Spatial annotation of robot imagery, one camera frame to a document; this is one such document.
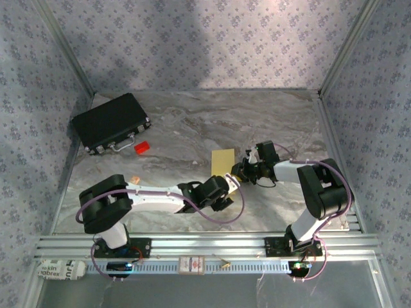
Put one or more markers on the yellow cloth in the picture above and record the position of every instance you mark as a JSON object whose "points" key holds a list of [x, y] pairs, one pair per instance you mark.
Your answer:
{"points": [[223, 162]]}

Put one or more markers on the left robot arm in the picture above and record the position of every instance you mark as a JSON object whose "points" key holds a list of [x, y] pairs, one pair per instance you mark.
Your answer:
{"points": [[102, 205]]}

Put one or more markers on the small brass clip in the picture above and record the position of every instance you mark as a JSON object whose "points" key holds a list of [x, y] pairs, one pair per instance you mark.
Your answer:
{"points": [[225, 265]]}

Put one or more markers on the small label card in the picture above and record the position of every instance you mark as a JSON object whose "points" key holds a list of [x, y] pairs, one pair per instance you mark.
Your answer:
{"points": [[191, 265]]}

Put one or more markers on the small wooden block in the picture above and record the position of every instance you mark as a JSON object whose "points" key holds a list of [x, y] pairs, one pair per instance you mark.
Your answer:
{"points": [[135, 179]]}

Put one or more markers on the red block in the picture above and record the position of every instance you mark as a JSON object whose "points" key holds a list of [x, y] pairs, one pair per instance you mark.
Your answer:
{"points": [[142, 148]]}

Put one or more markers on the black briefcase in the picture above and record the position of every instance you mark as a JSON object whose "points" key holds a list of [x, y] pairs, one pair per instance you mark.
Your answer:
{"points": [[109, 123]]}

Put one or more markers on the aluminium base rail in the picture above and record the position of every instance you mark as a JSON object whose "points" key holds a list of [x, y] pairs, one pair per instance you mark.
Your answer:
{"points": [[208, 245]]}

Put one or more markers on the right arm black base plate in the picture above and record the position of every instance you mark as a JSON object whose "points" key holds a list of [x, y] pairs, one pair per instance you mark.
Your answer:
{"points": [[274, 247]]}

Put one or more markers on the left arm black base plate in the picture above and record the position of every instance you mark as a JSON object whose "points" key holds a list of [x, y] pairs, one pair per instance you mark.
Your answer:
{"points": [[143, 248]]}

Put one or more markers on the aluminium side rail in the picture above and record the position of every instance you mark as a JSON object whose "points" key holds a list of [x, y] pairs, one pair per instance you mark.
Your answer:
{"points": [[329, 128], [69, 167]]}

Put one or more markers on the aluminium corner post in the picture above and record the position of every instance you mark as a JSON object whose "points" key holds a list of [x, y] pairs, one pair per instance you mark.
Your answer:
{"points": [[66, 48], [348, 48]]}

